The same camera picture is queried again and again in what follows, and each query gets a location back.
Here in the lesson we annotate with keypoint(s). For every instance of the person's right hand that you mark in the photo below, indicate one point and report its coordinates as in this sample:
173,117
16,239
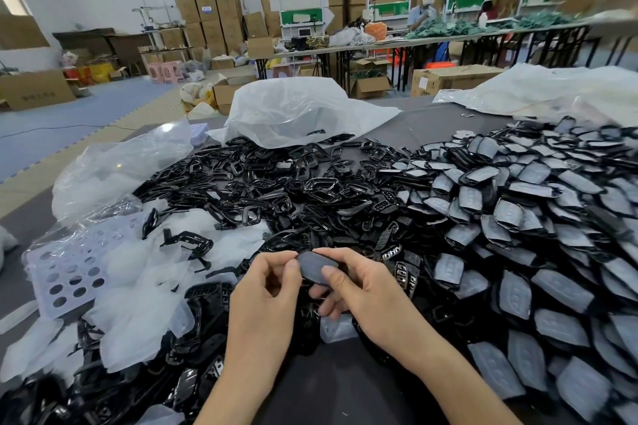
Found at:
374,305

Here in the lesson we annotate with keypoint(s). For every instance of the person's left hand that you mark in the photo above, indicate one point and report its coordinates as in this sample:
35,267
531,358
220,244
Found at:
259,310

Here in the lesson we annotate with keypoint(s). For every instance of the person's right thumb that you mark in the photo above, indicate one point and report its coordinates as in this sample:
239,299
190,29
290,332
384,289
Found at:
333,278

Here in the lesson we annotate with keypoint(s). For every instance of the person's left thumb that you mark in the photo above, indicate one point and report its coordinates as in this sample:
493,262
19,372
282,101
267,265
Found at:
291,279

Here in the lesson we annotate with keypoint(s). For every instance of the person's right middle finger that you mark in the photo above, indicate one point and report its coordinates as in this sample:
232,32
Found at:
324,293

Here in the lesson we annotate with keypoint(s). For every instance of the gray film-covered key shell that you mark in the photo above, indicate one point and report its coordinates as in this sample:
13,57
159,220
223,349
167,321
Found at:
311,268

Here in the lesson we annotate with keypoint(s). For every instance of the person's left forearm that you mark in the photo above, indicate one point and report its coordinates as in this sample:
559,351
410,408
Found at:
239,385

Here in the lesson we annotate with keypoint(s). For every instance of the person's right forearm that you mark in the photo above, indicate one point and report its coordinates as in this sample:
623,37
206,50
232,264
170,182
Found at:
448,380

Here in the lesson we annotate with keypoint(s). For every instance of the small clear plastic bag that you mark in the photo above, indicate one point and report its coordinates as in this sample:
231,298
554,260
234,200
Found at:
336,330

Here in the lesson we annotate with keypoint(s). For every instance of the pile of black plastic frames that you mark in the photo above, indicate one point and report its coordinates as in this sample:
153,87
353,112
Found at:
279,180

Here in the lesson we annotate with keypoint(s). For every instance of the heap of white film bags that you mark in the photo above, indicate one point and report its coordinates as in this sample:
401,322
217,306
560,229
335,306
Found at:
139,300

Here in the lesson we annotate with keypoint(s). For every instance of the small purple perforated tray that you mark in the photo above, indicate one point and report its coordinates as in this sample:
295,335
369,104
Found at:
198,134

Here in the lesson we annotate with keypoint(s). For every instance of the white crumpled plastic bag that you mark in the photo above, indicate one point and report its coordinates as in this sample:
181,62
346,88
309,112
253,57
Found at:
299,106

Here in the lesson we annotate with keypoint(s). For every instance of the open box with white bags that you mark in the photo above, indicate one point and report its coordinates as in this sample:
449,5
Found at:
229,91

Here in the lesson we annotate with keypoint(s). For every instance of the open cardboard box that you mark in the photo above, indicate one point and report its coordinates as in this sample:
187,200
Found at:
371,83

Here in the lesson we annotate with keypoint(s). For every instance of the pile of gray covered shells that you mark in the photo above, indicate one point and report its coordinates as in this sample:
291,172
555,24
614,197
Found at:
523,220

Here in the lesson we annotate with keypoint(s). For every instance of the closed brown cardboard box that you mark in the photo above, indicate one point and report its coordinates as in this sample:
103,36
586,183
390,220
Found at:
448,78

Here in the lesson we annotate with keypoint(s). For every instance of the small cardboard box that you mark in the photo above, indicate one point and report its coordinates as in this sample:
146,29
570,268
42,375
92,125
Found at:
260,47

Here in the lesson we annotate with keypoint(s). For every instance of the white bag of parts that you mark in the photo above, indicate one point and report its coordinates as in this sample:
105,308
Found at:
349,36

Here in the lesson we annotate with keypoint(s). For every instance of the pink plastic stools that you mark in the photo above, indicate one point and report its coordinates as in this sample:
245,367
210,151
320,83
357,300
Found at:
164,72

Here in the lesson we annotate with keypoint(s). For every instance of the orange mesh bag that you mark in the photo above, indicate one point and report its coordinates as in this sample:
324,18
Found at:
377,31

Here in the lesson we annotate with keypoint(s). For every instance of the stack of labelled cardboard boxes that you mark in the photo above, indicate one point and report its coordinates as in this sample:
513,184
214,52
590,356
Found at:
214,21

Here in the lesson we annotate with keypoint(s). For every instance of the blue foam floor mat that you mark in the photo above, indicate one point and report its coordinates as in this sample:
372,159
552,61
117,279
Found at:
74,116

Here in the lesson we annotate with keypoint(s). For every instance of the yellow bags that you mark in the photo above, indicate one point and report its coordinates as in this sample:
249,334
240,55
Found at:
94,73

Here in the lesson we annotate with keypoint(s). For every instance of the pile of green parts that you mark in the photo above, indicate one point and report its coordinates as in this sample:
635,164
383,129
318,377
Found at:
463,25

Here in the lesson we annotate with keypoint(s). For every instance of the large white plastic sheet bag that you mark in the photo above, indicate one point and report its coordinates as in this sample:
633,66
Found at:
548,86

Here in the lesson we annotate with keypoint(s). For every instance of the long black-legged work table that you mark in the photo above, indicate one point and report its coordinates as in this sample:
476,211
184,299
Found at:
498,38

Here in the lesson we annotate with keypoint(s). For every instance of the flat long cardboard box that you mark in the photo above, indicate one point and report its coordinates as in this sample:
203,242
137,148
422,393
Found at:
35,88

